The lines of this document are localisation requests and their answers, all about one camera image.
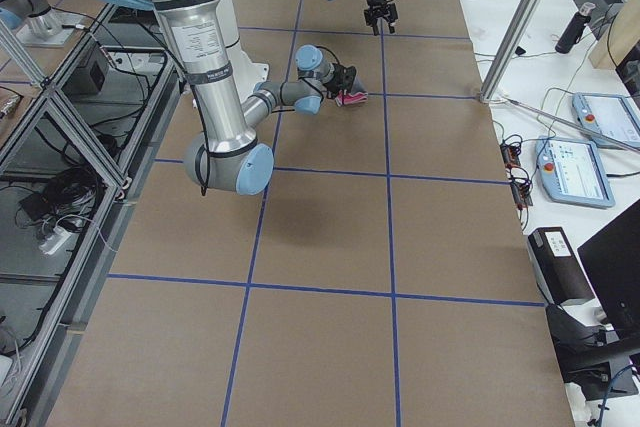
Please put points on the pink towel with grey edge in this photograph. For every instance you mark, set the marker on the pink towel with grey edge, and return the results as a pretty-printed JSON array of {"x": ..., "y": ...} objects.
[{"x": 356, "y": 94}]

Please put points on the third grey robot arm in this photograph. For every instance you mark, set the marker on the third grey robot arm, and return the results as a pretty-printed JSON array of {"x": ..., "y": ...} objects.
[{"x": 36, "y": 24}]

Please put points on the black water bottle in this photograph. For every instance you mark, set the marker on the black water bottle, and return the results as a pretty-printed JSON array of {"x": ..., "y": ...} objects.
[{"x": 574, "y": 30}]

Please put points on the near blue teach pendant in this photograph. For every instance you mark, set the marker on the near blue teach pendant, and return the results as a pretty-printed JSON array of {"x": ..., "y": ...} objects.
[{"x": 571, "y": 172}]

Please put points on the blue teach pendant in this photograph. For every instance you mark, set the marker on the blue teach pendant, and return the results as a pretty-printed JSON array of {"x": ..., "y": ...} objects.
[
  {"x": 571, "y": 172},
  {"x": 611, "y": 115}
]

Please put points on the far blue teach pendant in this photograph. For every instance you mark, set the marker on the far blue teach pendant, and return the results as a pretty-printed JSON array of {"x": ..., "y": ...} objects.
[{"x": 611, "y": 115}]

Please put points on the black power adapter box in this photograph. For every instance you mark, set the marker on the black power adapter box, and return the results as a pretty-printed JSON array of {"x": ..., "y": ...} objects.
[{"x": 557, "y": 269}]

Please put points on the black monitor on stand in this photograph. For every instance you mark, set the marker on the black monitor on stand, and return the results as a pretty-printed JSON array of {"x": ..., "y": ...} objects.
[{"x": 589, "y": 356}]

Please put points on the aluminium frame post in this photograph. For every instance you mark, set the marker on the aluminium frame post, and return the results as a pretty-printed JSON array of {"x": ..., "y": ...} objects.
[{"x": 514, "y": 32}]

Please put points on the aluminium frame rail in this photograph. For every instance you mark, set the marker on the aluminium frame rail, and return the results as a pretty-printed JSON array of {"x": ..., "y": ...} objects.
[{"x": 74, "y": 158}]

